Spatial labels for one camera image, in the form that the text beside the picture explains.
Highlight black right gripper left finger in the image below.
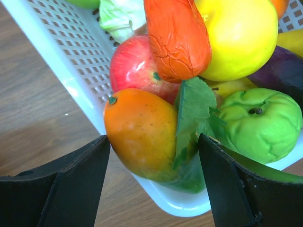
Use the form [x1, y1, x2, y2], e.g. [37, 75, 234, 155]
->
[0, 135, 110, 227]

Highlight orange-green mango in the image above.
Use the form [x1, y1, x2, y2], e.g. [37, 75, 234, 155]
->
[104, 88, 205, 194]

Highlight orange carrot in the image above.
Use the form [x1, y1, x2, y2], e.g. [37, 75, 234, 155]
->
[143, 0, 212, 83]

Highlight pale green cabbage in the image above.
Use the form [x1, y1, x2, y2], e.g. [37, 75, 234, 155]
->
[99, 0, 147, 43]

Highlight white perforated plastic basket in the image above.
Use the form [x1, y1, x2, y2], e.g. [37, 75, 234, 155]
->
[1, 0, 303, 217]

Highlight yellow banana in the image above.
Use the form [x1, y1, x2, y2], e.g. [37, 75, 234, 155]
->
[276, 29, 303, 57]

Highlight yellow apple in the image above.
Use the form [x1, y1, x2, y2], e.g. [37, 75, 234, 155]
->
[195, 0, 278, 81]

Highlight purple eggplant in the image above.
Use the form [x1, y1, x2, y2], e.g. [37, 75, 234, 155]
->
[248, 46, 303, 108]

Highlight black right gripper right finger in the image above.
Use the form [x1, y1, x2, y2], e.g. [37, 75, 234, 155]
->
[198, 134, 303, 227]

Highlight red apple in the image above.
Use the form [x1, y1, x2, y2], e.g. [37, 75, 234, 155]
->
[109, 35, 179, 104]

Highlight green custard apple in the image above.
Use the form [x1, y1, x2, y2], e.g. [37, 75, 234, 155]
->
[219, 88, 303, 164]

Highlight orange tangerine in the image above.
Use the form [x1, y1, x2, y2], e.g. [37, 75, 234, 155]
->
[271, 0, 289, 20]

